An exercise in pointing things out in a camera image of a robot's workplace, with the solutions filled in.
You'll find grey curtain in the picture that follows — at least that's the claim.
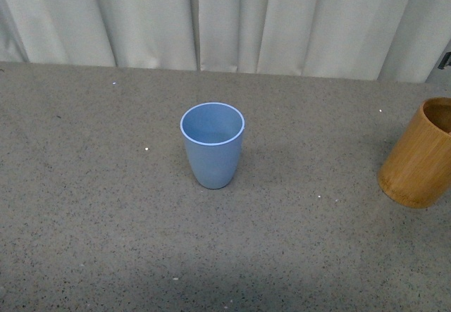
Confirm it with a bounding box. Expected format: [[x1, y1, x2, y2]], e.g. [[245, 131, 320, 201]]
[[1, 0, 450, 82]]

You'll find blue plastic cup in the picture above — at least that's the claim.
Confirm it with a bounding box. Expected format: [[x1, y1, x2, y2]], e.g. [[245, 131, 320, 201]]
[[180, 102, 245, 189]]

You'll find dark wall fixture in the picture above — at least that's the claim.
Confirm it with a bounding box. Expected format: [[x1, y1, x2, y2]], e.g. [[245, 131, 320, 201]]
[[438, 51, 451, 70]]

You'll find bamboo chopstick holder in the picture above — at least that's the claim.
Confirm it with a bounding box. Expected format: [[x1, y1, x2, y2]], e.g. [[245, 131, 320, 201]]
[[378, 97, 450, 208]]

